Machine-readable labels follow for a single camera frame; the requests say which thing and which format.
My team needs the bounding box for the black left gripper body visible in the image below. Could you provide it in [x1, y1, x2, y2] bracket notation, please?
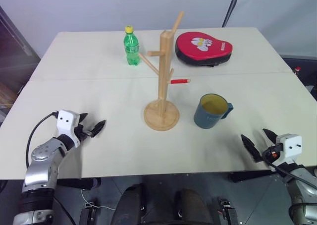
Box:
[73, 122, 94, 144]

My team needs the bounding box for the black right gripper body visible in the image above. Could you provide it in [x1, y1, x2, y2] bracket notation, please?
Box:
[259, 143, 284, 166]

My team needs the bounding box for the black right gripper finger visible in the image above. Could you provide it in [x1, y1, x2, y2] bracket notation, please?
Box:
[241, 133, 262, 163]
[262, 128, 278, 145]

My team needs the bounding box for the wooden mug tree stand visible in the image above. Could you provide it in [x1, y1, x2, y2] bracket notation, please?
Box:
[138, 11, 191, 132]

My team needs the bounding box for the blue mug yellow inside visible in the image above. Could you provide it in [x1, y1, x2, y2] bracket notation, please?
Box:
[193, 93, 234, 130]

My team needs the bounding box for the black clamp block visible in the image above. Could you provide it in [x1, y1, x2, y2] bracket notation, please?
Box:
[78, 199, 100, 225]
[217, 197, 240, 225]

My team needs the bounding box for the dark rounded shape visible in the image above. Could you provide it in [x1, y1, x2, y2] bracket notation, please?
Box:
[112, 182, 146, 225]

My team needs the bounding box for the green plastic bottle yellow cap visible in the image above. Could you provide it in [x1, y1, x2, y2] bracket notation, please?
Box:
[123, 25, 141, 67]

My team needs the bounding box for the red black paddle case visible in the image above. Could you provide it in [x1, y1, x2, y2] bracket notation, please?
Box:
[174, 31, 234, 68]

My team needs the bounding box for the black slanted pole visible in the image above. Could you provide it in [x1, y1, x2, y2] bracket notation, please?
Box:
[221, 0, 244, 28]

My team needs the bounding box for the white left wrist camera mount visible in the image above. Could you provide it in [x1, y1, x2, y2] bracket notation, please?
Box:
[54, 110, 81, 148]

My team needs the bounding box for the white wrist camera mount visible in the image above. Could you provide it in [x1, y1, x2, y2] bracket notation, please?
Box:
[54, 110, 81, 148]
[271, 133, 303, 172]

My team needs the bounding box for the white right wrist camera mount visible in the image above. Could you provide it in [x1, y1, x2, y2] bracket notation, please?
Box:
[271, 133, 303, 172]

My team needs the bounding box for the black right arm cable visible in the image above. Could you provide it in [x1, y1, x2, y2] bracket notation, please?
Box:
[263, 145, 317, 190]

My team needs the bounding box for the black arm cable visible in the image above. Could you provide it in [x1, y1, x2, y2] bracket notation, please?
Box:
[263, 145, 317, 190]
[25, 112, 59, 167]

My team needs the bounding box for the black table frame bracket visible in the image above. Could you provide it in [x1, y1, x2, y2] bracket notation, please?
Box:
[56, 177, 102, 191]
[228, 170, 280, 184]

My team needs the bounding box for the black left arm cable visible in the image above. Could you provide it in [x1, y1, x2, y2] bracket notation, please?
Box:
[25, 112, 59, 167]

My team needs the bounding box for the thin white cable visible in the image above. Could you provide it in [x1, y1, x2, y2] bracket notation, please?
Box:
[81, 189, 116, 210]

